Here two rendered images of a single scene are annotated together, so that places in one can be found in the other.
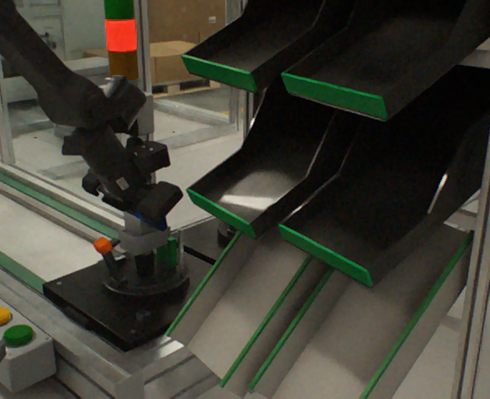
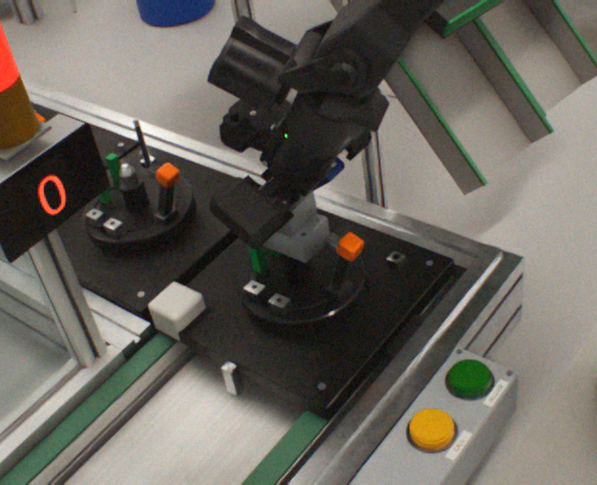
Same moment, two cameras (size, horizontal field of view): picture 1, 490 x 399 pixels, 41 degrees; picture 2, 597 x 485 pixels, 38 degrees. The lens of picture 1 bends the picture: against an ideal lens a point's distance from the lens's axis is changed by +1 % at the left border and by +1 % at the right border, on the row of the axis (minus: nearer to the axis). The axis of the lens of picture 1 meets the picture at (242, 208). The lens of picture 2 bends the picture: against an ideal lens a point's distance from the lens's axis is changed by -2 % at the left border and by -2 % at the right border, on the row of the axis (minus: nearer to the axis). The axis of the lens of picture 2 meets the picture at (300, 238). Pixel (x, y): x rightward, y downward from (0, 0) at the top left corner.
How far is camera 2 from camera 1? 1.28 m
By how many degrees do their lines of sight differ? 76
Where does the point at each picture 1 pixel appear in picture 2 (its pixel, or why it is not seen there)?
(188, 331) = (465, 176)
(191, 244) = (172, 273)
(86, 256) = (131, 460)
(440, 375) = not seen: hidden behind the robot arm
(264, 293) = (445, 87)
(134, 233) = (308, 222)
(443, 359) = not seen: hidden behind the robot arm
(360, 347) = (507, 34)
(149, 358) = (467, 244)
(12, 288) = (333, 458)
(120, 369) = (492, 264)
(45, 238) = not seen: outside the picture
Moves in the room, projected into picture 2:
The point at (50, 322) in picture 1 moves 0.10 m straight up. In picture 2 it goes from (421, 364) to (416, 293)
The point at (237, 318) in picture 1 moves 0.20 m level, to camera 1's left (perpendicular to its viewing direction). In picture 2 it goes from (459, 124) to (512, 232)
